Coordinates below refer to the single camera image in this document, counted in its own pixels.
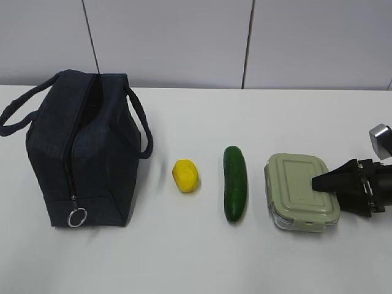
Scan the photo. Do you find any green lidded glass container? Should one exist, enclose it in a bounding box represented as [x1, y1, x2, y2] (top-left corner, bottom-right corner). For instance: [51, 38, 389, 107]
[264, 153, 341, 233]

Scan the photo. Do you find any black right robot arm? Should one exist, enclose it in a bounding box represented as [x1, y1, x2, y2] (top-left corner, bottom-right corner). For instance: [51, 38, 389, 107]
[312, 159, 391, 217]

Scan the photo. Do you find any green cucumber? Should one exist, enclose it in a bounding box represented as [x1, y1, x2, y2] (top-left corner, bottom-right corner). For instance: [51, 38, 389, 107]
[223, 146, 248, 223]

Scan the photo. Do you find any silver zipper pull ring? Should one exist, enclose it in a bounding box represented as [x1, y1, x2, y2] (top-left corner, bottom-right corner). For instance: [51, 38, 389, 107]
[67, 194, 89, 228]

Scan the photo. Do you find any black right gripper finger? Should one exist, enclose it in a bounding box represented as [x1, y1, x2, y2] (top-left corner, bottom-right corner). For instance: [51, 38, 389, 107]
[312, 159, 359, 192]
[336, 191, 372, 217]

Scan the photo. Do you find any yellow lemon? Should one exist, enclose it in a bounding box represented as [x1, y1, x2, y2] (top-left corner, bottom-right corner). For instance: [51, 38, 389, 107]
[172, 159, 199, 193]

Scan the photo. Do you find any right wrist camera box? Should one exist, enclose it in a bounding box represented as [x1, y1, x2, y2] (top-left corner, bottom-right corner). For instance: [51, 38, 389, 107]
[369, 124, 391, 160]

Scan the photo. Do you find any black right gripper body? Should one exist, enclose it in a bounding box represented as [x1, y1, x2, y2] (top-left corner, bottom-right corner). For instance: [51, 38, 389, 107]
[353, 159, 385, 217]

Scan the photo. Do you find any navy blue lunch bag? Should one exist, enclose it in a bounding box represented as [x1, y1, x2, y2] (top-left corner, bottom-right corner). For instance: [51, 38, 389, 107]
[1, 69, 154, 228]

